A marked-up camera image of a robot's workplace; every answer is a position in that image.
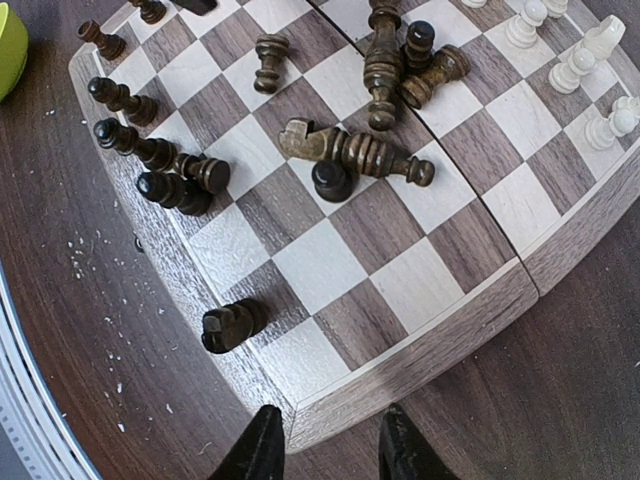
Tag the dark king lying down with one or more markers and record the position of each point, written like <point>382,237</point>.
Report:
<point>383,65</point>

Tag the dark queen piece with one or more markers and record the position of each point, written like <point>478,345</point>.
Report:
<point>156,154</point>

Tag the wooden chess board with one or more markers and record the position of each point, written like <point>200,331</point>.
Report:
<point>372,297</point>

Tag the pile of dark chess pieces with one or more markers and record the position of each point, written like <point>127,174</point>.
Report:
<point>426,69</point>

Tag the dark knight piece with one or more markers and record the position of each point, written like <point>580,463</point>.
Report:
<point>227,327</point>

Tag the white pawn piece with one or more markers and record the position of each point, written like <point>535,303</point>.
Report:
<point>521,30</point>

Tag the dark knight lying down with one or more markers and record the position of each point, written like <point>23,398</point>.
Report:
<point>359,152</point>

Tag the dark pawn lying down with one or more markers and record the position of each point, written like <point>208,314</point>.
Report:
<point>271,49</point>

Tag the white bishop piece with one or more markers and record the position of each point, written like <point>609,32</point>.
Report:
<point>596,46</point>

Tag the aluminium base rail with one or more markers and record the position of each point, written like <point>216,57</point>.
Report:
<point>35,426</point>

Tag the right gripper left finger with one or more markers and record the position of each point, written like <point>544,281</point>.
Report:
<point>259,452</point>

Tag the green plastic bowl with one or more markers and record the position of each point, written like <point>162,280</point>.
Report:
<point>13,49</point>

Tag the dark pawn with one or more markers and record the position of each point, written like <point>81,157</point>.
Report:
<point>332,182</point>
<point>171,191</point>
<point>210,174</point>
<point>271,49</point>

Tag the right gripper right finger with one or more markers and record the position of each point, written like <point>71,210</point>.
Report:
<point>404,453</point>

